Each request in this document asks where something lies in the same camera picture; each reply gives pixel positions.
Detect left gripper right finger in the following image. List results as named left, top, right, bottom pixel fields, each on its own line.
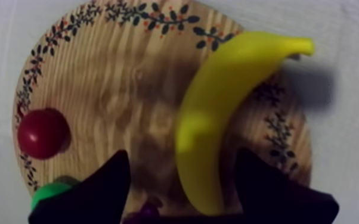
left=235, top=148, right=340, bottom=224

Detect round wooden board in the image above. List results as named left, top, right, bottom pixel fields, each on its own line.
left=11, top=0, right=313, bottom=221

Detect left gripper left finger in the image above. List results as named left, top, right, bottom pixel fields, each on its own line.
left=27, top=150, right=132, bottom=224

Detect green toy pear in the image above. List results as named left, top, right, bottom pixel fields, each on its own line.
left=30, top=175, right=81, bottom=211

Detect purple toy grapes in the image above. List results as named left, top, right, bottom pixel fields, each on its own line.
left=122, top=196, right=165, bottom=224

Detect yellow toy banana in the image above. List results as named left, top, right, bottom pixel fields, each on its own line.
left=175, top=30, right=316, bottom=216

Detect small red fruit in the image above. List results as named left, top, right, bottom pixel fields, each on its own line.
left=17, top=108, right=72, bottom=160

